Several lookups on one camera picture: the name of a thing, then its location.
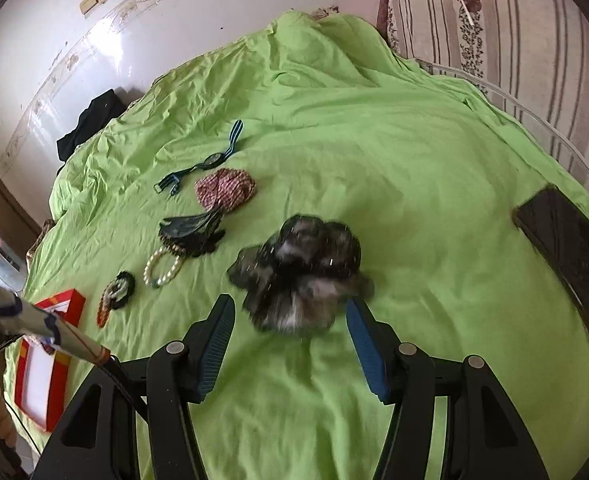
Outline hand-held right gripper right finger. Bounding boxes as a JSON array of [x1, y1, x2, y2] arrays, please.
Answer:
[[345, 296, 550, 480]]

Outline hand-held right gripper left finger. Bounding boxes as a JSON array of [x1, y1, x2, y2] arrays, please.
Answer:
[[32, 294, 236, 480]]

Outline pearl bracelet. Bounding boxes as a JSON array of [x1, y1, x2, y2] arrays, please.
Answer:
[[144, 245, 184, 289]]

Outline dark grey fluffy scrunchie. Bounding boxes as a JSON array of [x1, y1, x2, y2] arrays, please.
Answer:
[[226, 214, 375, 336]]

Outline red cardboard box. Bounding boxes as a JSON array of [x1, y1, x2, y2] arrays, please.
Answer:
[[14, 288, 86, 433]]

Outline red plaid scrunchie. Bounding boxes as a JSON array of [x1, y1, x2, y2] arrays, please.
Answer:
[[195, 168, 256, 211]]

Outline black hair claw clip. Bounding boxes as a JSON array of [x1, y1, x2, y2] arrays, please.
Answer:
[[159, 208, 226, 257]]

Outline green bedsheet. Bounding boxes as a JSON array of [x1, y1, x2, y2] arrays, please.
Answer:
[[4, 10, 589, 480]]

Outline black smartphone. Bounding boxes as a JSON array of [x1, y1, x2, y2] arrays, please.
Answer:
[[511, 185, 589, 348]]

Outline wooden door with glass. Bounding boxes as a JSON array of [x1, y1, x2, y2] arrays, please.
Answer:
[[0, 135, 42, 291]]

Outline black cloth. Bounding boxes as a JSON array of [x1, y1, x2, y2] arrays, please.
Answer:
[[56, 89, 128, 163]]

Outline striped floral sofa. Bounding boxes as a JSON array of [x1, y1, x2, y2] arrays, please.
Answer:
[[377, 0, 589, 241]]

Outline white thin stick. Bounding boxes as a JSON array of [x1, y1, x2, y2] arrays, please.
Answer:
[[453, 0, 476, 27]]

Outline black hair tie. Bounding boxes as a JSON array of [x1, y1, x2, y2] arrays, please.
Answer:
[[105, 271, 136, 310]]

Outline orange beaded bracelet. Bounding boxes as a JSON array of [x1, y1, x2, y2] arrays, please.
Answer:
[[96, 285, 120, 328]]

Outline white cable with tape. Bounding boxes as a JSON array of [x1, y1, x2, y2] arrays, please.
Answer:
[[0, 265, 140, 411]]

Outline blue strap wristwatch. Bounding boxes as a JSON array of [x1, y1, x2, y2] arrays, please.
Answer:
[[154, 120, 246, 196]]

